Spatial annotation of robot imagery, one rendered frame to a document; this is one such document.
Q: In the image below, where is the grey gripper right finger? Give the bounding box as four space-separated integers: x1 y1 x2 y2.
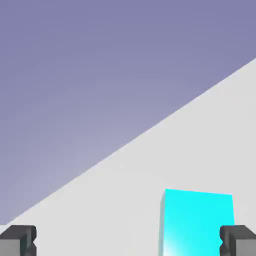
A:
219 224 256 256

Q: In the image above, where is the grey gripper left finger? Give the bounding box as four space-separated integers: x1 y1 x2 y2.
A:
0 225 38 256

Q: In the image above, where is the large cyan box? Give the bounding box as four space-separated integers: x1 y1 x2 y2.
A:
157 188 236 256

